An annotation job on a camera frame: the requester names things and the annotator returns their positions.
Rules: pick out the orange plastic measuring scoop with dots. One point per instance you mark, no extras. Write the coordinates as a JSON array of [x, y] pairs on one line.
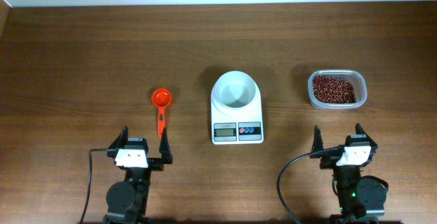
[[161, 99]]

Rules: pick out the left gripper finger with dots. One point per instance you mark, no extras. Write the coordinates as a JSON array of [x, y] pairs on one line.
[[164, 148], [121, 140]]

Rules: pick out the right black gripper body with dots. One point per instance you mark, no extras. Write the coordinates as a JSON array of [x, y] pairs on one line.
[[328, 161]]

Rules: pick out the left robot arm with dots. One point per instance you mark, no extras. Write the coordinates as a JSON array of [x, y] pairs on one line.
[[127, 199]]

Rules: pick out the white digital kitchen scale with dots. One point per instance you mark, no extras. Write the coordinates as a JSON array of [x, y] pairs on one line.
[[237, 126]]

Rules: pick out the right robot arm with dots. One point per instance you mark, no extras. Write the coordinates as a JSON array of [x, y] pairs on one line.
[[361, 198]]

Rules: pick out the white round bowl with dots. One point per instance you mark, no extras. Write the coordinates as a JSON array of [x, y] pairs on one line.
[[234, 90]]

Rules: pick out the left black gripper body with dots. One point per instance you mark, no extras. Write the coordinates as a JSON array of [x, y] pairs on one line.
[[158, 162]]

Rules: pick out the clear plastic food container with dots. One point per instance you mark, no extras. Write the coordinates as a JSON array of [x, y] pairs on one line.
[[355, 78]]

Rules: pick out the red adzuki beans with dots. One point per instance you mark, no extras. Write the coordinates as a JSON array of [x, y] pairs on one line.
[[333, 90]]

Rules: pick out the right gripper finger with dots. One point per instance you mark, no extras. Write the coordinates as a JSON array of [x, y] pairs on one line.
[[359, 129], [317, 145]]

